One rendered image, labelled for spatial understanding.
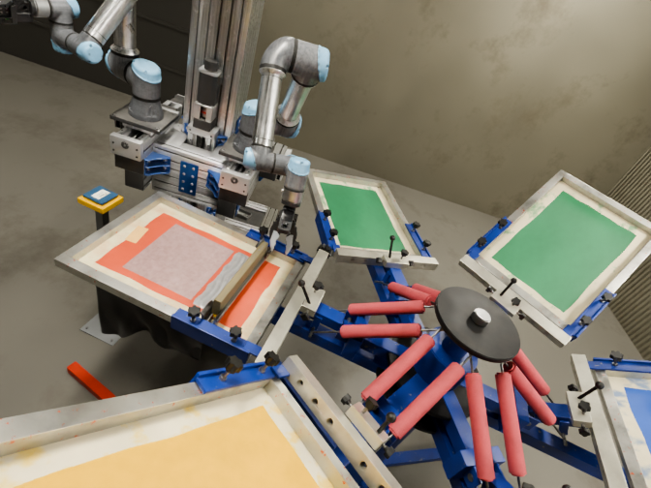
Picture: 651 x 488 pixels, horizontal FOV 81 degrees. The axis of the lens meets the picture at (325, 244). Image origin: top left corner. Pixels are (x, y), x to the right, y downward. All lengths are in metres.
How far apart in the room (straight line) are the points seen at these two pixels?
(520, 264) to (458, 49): 2.98
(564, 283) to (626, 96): 3.52
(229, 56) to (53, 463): 1.64
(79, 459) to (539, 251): 2.03
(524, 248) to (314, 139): 3.27
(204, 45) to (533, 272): 1.90
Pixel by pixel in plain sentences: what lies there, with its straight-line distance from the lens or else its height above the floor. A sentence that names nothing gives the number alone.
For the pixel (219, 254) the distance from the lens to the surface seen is 1.73.
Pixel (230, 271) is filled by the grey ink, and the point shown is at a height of 0.96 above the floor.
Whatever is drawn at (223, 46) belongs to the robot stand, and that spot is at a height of 1.63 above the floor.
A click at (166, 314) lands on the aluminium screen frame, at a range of 1.46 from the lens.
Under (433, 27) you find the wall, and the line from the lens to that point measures 4.58.
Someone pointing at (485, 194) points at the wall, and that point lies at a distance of 5.40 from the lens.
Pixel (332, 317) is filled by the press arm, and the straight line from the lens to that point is 1.51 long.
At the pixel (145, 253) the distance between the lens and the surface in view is 1.71.
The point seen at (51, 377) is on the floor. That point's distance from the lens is 2.54.
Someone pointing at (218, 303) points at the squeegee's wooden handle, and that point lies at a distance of 1.42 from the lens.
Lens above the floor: 2.14
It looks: 37 degrees down
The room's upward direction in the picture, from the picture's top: 22 degrees clockwise
